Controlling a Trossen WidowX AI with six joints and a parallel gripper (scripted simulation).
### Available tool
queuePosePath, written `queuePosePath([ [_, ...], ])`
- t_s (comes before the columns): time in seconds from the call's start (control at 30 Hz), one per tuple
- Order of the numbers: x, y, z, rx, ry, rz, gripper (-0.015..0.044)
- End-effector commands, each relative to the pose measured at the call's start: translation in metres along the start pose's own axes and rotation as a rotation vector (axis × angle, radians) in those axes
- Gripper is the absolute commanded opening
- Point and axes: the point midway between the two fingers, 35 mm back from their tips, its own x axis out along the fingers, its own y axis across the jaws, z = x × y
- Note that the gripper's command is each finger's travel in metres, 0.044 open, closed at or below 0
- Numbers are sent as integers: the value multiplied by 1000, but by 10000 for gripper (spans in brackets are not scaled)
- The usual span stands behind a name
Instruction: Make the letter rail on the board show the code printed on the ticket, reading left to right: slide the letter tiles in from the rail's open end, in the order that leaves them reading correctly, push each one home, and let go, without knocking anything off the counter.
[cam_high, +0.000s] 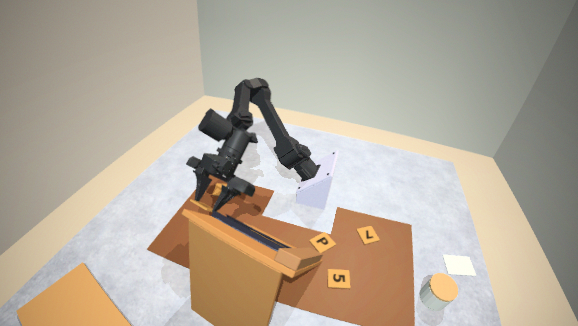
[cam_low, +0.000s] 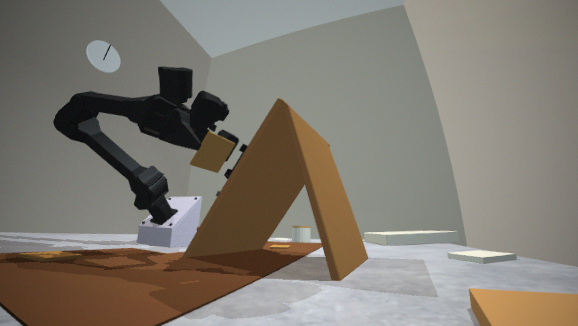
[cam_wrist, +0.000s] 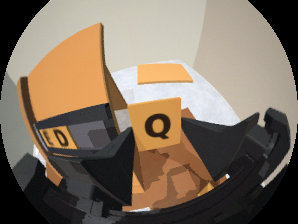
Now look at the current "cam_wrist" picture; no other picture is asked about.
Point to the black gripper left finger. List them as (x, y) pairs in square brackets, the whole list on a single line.
[(111, 169)]

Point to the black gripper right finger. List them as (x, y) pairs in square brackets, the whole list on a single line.
[(216, 144)]

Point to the brown wooden easel board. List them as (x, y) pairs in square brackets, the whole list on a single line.
[(72, 86)]

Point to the tan flat board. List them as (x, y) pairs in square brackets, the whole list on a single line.
[(162, 73)]

